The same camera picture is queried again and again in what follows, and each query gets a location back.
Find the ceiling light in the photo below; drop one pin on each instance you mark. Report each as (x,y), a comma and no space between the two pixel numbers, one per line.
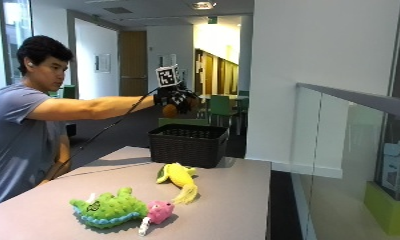
(203,5)

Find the green bumpy plush toy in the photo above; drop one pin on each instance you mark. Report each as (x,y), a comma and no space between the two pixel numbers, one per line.
(109,208)

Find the white cube with black markers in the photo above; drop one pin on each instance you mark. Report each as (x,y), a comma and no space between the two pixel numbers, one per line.
(167,76)

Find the pink plush toy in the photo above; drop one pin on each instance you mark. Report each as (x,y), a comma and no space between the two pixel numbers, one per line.
(159,210)

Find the glass railing panel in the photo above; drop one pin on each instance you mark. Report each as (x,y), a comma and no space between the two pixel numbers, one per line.
(338,160)

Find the white earbud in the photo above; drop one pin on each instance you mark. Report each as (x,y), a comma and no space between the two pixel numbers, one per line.
(30,63)

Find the yellow plush toy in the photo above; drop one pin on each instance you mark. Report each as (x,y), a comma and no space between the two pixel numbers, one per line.
(179,176)

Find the wooden partition wall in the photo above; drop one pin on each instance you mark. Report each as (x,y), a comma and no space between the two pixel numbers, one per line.
(218,75)

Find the orange plush toy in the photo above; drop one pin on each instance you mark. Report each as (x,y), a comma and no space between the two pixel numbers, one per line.
(169,111)

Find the green plinth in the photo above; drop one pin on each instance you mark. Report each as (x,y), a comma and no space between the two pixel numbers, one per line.
(387,213)

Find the green chair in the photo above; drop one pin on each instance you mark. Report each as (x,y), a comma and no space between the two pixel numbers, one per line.
(69,91)
(221,106)
(243,101)

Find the glass display case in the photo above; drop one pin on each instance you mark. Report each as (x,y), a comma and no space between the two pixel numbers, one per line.
(398,160)

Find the framed wall picture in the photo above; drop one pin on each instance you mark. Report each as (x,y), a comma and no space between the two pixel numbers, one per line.
(103,63)

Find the the person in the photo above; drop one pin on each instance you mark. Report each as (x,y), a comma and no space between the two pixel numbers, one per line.
(14,133)

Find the ceiling vent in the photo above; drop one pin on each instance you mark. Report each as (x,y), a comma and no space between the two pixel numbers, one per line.
(118,10)

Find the green exit sign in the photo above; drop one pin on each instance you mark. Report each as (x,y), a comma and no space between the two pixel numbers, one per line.
(213,20)

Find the green bench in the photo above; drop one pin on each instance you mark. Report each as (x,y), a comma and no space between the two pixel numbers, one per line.
(182,122)

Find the grey handrail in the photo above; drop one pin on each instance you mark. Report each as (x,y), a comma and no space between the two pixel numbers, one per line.
(360,98)

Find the window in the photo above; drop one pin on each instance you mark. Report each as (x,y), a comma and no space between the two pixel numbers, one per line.
(17,30)

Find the dark woven basket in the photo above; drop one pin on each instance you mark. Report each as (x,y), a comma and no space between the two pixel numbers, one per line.
(187,148)

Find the wooden door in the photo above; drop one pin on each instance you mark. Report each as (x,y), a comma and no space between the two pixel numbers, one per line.
(133,63)

